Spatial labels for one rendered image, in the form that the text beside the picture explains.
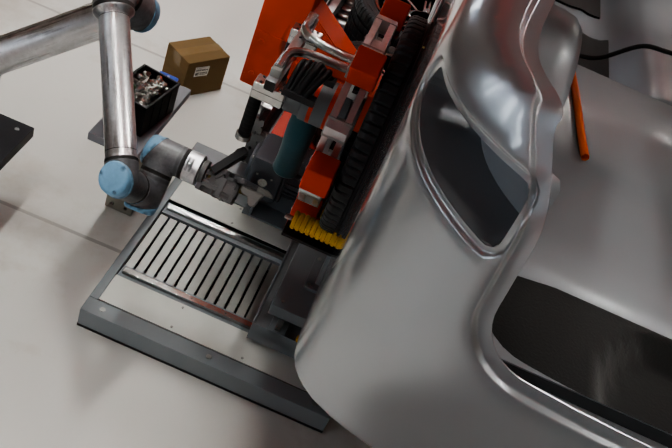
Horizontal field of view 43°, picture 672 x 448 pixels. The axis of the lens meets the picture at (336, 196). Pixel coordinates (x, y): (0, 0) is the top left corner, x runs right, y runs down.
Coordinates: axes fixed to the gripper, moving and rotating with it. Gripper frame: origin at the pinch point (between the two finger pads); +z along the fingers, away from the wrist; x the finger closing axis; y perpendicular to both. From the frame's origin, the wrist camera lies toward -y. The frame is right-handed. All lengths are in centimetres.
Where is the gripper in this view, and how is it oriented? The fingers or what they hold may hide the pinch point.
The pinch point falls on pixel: (269, 194)
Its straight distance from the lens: 241.7
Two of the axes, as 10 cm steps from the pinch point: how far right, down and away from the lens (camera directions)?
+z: 9.1, 4.1, 0.1
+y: -4.1, 9.1, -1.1
